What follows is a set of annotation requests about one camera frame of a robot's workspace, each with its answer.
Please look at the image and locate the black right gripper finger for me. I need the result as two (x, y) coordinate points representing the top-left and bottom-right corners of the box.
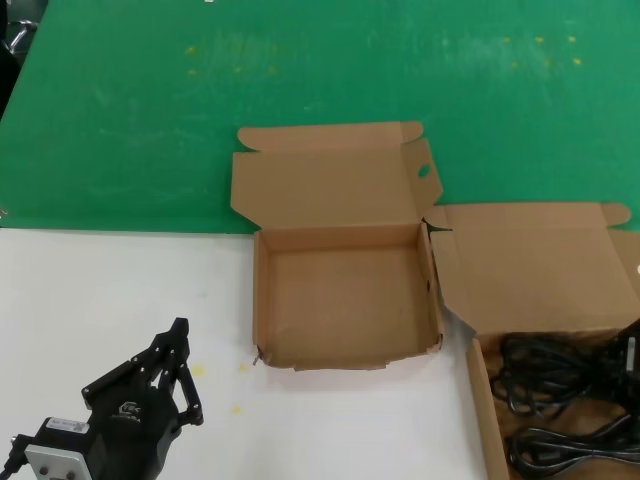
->
(612, 317), (640, 386)

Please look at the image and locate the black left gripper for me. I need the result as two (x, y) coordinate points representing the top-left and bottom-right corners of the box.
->
(81, 318), (205, 480)

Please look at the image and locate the black power cable with plug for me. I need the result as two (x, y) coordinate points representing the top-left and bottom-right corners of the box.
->
(489, 330), (632, 419)

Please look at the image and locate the empty open cardboard box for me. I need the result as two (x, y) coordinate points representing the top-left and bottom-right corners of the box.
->
(229, 120), (446, 372)

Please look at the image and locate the green felt table mat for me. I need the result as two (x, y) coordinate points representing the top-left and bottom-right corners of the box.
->
(0, 0), (640, 236)

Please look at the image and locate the black coiled power cable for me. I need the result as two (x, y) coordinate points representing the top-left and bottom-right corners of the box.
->
(507, 409), (640, 477)

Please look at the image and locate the open cardboard box with cables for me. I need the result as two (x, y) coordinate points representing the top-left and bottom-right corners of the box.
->
(423, 202), (640, 480)

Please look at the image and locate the black wrist cable with connector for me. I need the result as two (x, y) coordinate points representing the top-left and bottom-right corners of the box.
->
(0, 433), (29, 474)

